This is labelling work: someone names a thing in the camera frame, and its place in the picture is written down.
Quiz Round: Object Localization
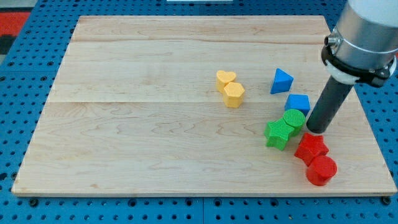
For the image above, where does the red cylinder block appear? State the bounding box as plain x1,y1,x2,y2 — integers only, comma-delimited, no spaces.
306,156,338,186

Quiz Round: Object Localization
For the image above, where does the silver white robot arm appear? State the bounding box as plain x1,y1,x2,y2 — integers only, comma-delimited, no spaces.
321,0,397,88

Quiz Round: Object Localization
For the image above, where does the light wooden board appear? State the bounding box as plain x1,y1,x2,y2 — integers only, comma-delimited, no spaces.
12,16,397,197

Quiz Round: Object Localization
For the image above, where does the blue cube block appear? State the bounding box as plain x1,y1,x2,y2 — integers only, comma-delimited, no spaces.
284,94,310,116

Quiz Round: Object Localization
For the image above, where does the yellow hexagon block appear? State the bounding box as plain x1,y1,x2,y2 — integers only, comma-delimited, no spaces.
223,82,245,108

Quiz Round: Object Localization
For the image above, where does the blue triangle block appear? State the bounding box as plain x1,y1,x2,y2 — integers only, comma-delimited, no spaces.
270,68,294,94

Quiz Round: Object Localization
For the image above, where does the green star block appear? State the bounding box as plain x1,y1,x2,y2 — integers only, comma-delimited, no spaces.
264,118,295,151

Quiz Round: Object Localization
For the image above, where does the red star block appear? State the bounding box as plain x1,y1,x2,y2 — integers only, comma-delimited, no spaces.
294,133,329,166

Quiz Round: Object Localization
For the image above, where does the green cylinder block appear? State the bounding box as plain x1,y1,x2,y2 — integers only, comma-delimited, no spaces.
283,109,306,137

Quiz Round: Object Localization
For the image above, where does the yellow heart block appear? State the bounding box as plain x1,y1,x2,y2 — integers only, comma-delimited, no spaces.
216,70,236,93

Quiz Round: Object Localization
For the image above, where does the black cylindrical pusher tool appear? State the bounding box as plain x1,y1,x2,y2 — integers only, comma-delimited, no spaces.
307,77,353,134

